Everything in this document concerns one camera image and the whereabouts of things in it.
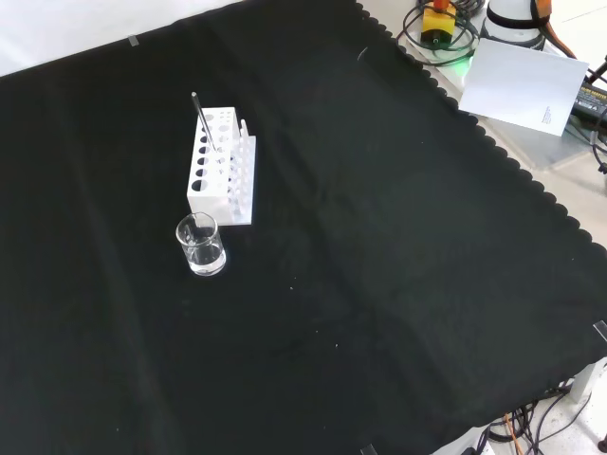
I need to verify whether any white test tube rack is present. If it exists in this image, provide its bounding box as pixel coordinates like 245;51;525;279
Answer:
186;106;258;226

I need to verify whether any black bench cloth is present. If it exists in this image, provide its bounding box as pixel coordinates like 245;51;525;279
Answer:
0;0;607;455

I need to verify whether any small clear glass beaker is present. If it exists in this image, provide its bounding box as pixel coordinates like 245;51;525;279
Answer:
175;212;228;277

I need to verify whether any yellow stop button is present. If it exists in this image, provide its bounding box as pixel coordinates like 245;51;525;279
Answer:
420;0;458;47

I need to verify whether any pale board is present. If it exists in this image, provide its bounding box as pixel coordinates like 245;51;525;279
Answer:
458;38;591;138

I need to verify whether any black power adapter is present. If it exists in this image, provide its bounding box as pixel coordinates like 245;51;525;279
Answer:
570;76;607;122

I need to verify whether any black cable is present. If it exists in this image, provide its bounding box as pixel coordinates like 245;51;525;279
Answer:
401;0;481;59

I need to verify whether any orange cable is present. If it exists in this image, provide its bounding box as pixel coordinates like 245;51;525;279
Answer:
531;0;578;61

